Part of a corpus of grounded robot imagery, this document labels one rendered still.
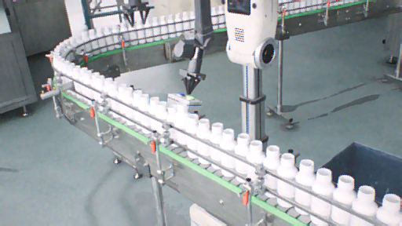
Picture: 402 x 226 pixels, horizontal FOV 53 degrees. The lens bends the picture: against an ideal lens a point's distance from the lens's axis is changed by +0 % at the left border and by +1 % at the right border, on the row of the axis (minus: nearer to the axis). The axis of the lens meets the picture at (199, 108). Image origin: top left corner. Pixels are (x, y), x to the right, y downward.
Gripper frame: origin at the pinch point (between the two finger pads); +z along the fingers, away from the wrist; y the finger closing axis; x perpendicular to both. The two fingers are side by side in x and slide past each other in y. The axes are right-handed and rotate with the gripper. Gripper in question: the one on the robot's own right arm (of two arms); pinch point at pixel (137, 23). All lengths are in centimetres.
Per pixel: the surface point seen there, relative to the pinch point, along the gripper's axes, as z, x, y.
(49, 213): 141, -95, 32
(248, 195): 33, 85, 26
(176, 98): 28.1, 24.7, 2.2
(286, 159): 22, 92, 17
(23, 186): 141, -142, 32
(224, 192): 44, 70, 21
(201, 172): 40, 59, 21
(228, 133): 24, 67, 15
